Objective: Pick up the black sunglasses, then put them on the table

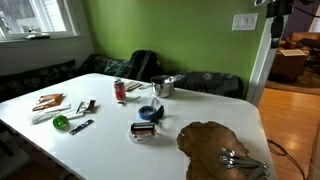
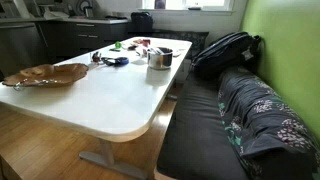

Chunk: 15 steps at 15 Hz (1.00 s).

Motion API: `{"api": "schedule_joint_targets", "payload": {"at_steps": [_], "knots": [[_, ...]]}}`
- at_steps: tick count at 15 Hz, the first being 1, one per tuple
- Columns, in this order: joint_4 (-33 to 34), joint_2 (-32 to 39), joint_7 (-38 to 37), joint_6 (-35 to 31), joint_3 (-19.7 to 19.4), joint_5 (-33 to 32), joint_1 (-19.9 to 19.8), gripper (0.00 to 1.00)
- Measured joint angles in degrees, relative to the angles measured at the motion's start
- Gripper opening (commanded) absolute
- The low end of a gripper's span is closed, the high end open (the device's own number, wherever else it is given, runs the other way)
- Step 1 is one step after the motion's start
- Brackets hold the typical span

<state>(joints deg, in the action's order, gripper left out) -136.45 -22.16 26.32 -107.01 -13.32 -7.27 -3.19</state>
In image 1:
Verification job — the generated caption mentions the beige card stack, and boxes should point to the beige card stack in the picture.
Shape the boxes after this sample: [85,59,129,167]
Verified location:
[124,80,143,92]

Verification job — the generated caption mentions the brown wooden utensils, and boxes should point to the brown wooden utensils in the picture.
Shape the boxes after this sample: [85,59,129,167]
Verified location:
[31,98,64,112]

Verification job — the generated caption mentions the stainless steel pot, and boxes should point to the stainless steel pot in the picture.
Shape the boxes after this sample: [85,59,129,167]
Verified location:
[150,74,186,99]

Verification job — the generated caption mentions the silver and black packet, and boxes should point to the silver and black packet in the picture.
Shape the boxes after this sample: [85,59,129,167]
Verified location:
[75,99,97,115]

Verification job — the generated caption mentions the white door frame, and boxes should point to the white door frame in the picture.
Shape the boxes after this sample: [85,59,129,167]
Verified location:
[245,14,288,108]

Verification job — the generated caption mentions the dark floral blanket cushion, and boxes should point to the dark floral blanket cushion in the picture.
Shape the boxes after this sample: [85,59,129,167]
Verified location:
[173,70,244,99]

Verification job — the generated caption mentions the silver fork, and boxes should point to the silver fork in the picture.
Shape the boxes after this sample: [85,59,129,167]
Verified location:
[247,162,271,180]
[218,155,264,170]
[220,147,263,165]

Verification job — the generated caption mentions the orange snack packet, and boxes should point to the orange snack packet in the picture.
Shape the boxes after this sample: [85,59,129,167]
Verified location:
[36,93,66,105]

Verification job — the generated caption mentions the black flat strip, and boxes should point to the black flat strip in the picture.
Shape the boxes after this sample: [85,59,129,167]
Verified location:
[69,119,95,136]

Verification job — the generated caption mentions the white light switch plate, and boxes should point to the white light switch plate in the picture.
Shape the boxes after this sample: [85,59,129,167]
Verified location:
[231,12,260,32]

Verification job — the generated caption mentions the white framed window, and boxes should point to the white framed window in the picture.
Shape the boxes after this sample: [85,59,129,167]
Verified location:
[0,0,81,43]

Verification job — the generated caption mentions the black floor cable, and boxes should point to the black floor cable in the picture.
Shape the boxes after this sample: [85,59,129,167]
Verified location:
[267,139,306,180]

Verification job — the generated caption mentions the white plastic spoon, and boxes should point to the white plastic spoon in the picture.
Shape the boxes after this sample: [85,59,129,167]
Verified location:
[117,95,142,105]

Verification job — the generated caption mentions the dark floral bench cushion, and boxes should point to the dark floral bench cushion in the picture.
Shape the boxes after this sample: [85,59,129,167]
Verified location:
[0,59,78,103]

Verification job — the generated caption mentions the black backpack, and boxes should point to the black backpack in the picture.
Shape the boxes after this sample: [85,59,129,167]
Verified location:
[124,49,164,83]

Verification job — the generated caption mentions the blue tape roll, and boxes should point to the blue tape roll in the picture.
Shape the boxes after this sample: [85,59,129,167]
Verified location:
[138,105,158,121]

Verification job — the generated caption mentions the black camera stand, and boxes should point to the black camera stand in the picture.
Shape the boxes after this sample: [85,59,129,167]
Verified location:
[254,0,296,49]

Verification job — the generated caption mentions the green round container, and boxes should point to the green round container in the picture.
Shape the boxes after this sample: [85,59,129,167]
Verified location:
[52,115,71,131]

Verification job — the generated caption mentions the dark green floral cushion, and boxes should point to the dark green floral cushion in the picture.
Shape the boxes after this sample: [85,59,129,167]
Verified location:
[77,53,133,79]

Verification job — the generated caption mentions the white paper sheet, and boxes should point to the white paper sheet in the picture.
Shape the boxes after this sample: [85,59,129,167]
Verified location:
[279,48,307,58]

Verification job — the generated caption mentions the small object on windowsill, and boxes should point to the small object on windowsill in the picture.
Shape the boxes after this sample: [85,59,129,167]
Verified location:
[23,27,51,40]

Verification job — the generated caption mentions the brown wooden platter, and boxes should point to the brown wooden platter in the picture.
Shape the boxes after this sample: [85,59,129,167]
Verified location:
[176,120,272,180]

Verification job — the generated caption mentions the red soda can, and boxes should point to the red soda can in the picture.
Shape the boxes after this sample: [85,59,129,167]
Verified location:
[113,78,127,102]

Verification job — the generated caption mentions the long white packet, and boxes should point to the long white packet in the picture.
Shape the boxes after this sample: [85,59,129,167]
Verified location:
[30,103,73,125]
[59,109,86,121]

